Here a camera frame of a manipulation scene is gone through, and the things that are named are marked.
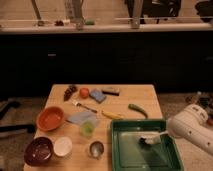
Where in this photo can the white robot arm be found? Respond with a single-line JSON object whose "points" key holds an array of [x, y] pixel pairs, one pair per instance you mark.
{"points": [[189, 124]]}

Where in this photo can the green plastic tray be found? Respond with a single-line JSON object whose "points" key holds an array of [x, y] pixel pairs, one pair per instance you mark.
{"points": [[129, 153]]}

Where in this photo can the black tan eraser block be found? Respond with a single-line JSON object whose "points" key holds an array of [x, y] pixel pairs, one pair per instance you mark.
{"points": [[111, 91]]}

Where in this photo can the blue sponge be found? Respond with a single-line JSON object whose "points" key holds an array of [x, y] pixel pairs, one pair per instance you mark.
{"points": [[97, 95]]}

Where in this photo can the red tomato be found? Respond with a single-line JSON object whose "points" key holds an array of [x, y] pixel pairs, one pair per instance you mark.
{"points": [[84, 92]]}

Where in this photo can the yellow banana piece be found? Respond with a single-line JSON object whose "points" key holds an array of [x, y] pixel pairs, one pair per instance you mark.
{"points": [[112, 115]]}

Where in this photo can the green chili pepper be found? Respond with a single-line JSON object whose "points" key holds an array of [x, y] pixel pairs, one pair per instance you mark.
{"points": [[139, 109]]}

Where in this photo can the silver fork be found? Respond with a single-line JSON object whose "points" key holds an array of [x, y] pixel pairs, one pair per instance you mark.
{"points": [[76, 103]]}

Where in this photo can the light blue cloth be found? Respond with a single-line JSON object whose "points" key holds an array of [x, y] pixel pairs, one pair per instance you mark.
{"points": [[81, 117]]}

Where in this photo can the dark grape bunch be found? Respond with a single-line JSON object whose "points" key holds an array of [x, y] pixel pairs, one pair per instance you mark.
{"points": [[69, 92]]}

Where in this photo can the green translucent cup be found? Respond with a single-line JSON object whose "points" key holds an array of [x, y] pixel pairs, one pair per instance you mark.
{"points": [[87, 128]]}

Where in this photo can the small metal cup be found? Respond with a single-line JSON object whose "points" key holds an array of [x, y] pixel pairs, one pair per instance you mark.
{"points": [[96, 149]]}

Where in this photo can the orange bowl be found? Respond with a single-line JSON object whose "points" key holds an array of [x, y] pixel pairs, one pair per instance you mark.
{"points": [[50, 118]]}

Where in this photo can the small white bowl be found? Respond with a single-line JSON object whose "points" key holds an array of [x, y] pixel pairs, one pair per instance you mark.
{"points": [[63, 146]]}

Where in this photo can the dark purple bowl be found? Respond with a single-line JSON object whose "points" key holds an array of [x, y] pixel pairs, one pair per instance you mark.
{"points": [[38, 152]]}

